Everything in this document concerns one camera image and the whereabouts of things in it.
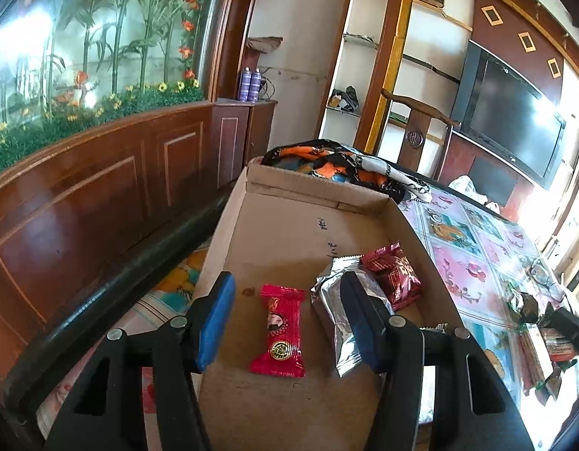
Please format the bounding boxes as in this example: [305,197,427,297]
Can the bright red candy packet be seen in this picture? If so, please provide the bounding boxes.
[249,284,305,378]

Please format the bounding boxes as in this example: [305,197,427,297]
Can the purple spray can left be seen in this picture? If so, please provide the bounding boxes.
[237,67,252,102]

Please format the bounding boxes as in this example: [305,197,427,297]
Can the black flat screen television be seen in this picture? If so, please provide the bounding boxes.
[450,41,567,188]

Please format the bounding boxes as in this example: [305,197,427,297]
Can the black rimmed eyeglasses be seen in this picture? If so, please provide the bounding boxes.
[528,257,564,303]

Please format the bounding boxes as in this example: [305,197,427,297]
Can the dark wooden chair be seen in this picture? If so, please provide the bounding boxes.
[381,89,460,181]

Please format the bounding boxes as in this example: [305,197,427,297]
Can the orange black patterned cloth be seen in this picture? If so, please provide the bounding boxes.
[261,139,433,205]

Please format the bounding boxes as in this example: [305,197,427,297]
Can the black shoes on shelf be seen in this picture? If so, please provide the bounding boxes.
[327,86,360,114]

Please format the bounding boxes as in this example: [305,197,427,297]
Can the colourful patterned tablecloth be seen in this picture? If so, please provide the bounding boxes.
[35,182,577,451]

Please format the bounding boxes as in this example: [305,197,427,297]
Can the shallow cardboard box tray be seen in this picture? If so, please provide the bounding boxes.
[189,156,465,451]

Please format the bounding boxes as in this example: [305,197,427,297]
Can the dark red snack packet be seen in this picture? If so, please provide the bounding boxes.
[360,242,423,312]

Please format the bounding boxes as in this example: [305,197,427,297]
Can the white plastic bag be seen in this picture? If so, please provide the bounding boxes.
[448,175,500,214]

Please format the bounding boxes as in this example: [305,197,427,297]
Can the purple spray can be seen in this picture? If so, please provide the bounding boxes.
[237,67,252,102]
[248,69,262,103]

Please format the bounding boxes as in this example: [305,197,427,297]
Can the purple spray can right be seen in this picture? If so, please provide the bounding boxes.
[248,69,262,103]

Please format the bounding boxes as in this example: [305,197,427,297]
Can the dark green snack packet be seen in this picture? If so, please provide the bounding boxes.
[507,291,539,324]

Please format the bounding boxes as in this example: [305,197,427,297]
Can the silver foil snack packet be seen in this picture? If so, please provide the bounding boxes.
[310,256,394,378]

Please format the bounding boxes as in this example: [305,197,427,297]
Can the orange cracker packet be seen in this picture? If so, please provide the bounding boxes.
[519,324,553,393]

